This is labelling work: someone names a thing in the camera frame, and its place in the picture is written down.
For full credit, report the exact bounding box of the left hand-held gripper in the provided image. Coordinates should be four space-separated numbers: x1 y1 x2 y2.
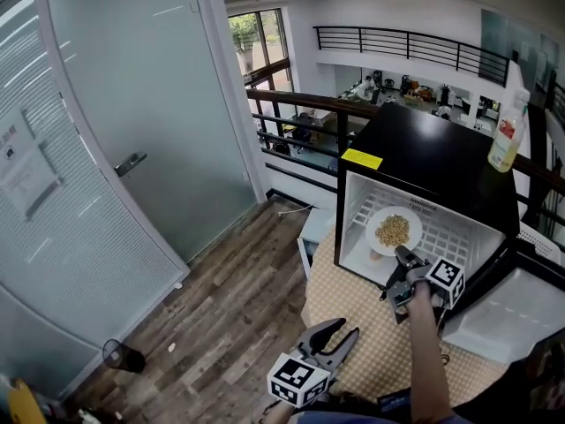
267 317 361 410

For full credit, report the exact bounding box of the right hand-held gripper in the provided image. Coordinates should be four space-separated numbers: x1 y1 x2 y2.
381 245 467 325

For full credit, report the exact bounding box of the white plate of beans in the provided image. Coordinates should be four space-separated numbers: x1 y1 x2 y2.
365 204 424 258

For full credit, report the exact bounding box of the black mini fridge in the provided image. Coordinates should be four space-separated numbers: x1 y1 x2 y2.
334 102 565 366

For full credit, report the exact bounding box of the person's right forearm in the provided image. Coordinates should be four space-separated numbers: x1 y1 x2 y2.
403 280 456 421

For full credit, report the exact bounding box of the person's left forearm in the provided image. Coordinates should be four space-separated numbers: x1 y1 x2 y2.
259 397 298 424

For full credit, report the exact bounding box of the yellow checked tablecloth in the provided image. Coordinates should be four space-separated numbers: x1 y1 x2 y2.
303 225 509 409

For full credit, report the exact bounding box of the person's blue shirt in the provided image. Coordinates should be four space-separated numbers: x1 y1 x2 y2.
289 407 474 424

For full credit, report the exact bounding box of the black flat device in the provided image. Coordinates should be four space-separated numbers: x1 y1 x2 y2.
376 388 415 415

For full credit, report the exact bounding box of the white low cabinet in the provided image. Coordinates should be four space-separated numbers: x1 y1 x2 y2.
296 208 337 282

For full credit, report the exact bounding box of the white perforated chair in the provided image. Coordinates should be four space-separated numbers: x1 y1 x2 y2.
515 221 562 265

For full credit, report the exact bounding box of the clear bottle of yellow oil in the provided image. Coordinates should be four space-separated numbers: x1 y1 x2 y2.
486 87 531 174

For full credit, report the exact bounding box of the wooden topped black railing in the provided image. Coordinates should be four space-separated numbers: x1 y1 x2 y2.
245 87 565 242

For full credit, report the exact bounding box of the black balcony railing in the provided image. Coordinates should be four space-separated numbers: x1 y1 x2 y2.
313 25 511 88

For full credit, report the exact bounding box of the black mesh waste bin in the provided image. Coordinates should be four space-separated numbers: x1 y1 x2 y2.
102 338 147 375

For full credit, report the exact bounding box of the dark framed window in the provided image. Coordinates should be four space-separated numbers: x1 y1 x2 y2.
227 8 295 93

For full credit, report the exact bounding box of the frosted glass door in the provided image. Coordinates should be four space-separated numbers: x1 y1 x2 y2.
46 0 260 265

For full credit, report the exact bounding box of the yellow plastic object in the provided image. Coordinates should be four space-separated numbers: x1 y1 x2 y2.
5 377 48 424

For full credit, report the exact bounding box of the paper notice on glass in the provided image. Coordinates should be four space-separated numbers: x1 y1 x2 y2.
0 107 62 221

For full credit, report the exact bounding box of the dark metal door handle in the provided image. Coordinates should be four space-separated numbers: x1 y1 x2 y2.
113 151 148 178

